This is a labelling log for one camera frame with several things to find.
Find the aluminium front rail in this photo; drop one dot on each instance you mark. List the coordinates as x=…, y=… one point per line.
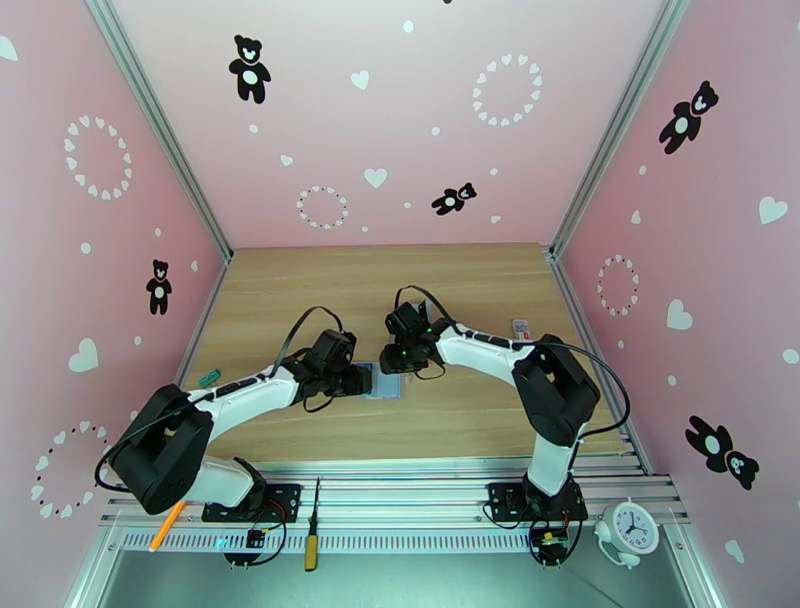
x=406, y=500

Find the green binder clip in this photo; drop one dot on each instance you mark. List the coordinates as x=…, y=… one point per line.
x=210, y=376

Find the small black circuit board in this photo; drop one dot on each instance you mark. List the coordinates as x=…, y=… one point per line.
x=255, y=539

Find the orange pencil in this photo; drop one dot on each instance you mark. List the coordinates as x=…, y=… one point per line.
x=165, y=528

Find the black yellow power connector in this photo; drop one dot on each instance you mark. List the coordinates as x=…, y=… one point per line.
x=550, y=544

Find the aluminium table side rail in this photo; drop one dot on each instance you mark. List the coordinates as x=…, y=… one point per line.
x=574, y=300
x=210, y=306

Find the white alarm clock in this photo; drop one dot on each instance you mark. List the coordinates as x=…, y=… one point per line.
x=631, y=528

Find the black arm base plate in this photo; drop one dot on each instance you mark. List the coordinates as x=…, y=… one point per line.
x=503, y=500
x=284, y=497

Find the aluminium frame post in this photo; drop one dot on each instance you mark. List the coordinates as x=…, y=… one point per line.
x=619, y=125
x=162, y=131

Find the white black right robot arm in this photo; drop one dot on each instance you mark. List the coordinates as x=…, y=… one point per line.
x=481, y=350

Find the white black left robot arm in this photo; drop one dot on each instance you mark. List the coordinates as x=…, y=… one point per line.
x=250, y=397

